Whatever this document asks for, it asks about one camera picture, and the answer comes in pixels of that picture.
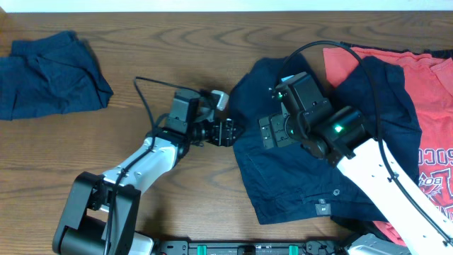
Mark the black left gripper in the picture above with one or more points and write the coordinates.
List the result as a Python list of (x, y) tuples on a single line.
[(226, 140)]

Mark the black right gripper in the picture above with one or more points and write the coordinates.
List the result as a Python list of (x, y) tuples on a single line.
[(282, 138)]

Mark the navy blue shorts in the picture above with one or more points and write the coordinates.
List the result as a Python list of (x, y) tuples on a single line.
[(287, 184)]

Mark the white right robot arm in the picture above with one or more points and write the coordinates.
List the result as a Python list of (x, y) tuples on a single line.
[(347, 142)]

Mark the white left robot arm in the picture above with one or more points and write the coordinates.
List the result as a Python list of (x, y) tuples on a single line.
[(101, 211)]

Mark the red printed t-shirt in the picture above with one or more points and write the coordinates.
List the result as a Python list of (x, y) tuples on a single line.
[(415, 94)]

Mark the black garment under pile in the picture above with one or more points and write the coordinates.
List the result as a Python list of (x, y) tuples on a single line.
[(442, 54)]

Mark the folded navy cloth left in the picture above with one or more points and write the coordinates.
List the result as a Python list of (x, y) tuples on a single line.
[(54, 75)]

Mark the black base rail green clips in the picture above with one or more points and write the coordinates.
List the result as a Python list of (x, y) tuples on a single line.
[(247, 248)]

